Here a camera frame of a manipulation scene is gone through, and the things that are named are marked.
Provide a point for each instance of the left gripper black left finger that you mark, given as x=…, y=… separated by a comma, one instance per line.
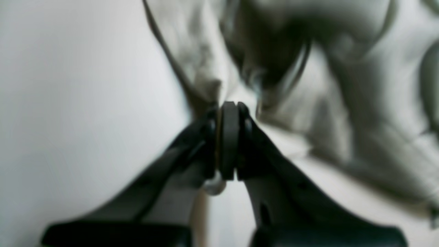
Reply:
x=154, y=210

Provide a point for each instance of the grey t-shirt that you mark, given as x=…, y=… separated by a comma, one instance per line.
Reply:
x=357, y=78

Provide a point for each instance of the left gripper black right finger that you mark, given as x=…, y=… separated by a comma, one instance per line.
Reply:
x=289, y=208

